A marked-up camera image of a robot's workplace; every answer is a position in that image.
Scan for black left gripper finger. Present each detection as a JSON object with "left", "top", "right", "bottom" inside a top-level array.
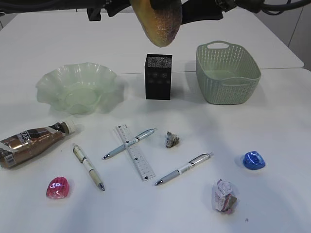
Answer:
[{"left": 104, "top": 0, "right": 131, "bottom": 17}]

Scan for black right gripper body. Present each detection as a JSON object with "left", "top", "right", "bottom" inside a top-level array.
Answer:
[{"left": 182, "top": 0, "right": 233, "bottom": 25}]

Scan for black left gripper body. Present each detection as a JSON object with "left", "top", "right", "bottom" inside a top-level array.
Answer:
[{"left": 86, "top": 7, "right": 104, "bottom": 21}]

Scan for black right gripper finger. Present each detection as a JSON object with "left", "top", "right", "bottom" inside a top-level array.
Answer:
[{"left": 150, "top": 0, "right": 181, "bottom": 10}]

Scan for brown bread loaf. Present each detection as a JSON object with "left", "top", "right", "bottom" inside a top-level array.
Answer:
[{"left": 130, "top": 0, "right": 182, "bottom": 48}]

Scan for small grey paper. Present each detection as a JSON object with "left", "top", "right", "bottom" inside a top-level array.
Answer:
[{"left": 165, "top": 131, "right": 180, "bottom": 148}]

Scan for white paper ball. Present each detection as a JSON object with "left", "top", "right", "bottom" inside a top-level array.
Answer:
[{"left": 212, "top": 179, "right": 238, "bottom": 215}]

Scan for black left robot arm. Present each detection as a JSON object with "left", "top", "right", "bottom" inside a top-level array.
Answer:
[{"left": 0, "top": 0, "right": 131, "bottom": 21}]

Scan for black mesh pen holder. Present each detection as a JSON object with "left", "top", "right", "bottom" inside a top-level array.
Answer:
[{"left": 144, "top": 54, "right": 173, "bottom": 100}]

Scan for green plastic woven basket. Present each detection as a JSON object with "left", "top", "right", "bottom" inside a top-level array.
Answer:
[{"left": 196, "top": 41, "right": 261, "bottom": 105}]

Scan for green wavy glass plate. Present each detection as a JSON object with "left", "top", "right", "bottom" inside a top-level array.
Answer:
[{"left": 35, "top": 62, "right": 117, "bottom": 114}]

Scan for blue grip pen on ruler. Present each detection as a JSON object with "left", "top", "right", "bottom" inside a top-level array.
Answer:
[{"left": 102, "top": 128, "right": 157, "bottom": 160}]

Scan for beige grip ballpoint pen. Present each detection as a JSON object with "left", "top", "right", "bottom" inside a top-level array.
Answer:
[{"left": 73, "top": 144, "right": 105, "bottom": 191}]

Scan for grey grip ballpoint pen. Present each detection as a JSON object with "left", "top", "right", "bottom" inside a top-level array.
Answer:
[{"left": 155, "top": 152, "right": 214, "bottom": 186}]

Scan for brown coffee drink bottle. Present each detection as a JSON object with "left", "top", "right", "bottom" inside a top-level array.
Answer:
[{"left": 0, "top": 119, "right": 76, "bottom": 169}]

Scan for clear plastic ruler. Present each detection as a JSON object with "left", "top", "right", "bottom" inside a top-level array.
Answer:
[{"left": 116, "top": 124, "right": 156, "bottom": 181}]

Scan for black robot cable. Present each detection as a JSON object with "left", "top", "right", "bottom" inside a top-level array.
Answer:
[{"left": 233, "top": 0, "right": 311, "bottom": 15}]

